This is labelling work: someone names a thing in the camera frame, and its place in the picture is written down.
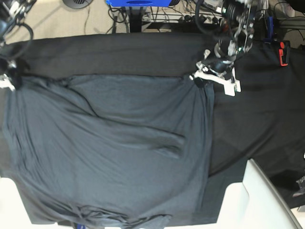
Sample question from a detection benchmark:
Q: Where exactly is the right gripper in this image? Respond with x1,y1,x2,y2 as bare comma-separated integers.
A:
0,59,31,91

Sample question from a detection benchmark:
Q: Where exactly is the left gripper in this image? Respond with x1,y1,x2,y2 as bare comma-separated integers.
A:
189,41,241,96

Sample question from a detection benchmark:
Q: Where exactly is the dark grey T-shirt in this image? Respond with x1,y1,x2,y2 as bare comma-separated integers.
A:
2,75,214,229

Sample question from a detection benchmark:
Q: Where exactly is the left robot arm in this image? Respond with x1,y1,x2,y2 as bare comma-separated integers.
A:
189,0,258,96

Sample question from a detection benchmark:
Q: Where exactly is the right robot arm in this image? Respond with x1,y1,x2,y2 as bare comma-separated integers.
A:
0,0,36,91

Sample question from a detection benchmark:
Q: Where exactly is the white power strip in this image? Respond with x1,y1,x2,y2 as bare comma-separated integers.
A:
142,11,222,24

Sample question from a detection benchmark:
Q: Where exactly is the black table cloth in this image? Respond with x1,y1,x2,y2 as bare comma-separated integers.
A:
0,33,305,225

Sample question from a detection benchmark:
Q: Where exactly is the round grey floor vent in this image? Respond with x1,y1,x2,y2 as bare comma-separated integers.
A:
62,0,92,10

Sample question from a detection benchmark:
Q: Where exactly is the red and black clamp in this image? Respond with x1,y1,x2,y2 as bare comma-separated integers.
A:
278,41,291,66

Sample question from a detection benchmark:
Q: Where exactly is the black metal table leg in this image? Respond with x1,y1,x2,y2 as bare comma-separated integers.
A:
126,7,147,33

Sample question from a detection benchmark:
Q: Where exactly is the blue plastic box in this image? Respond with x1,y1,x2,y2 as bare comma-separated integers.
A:
105,0,171,7

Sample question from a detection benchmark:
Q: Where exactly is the blue clamp post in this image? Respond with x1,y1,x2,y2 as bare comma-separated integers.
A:
263,16,274,43

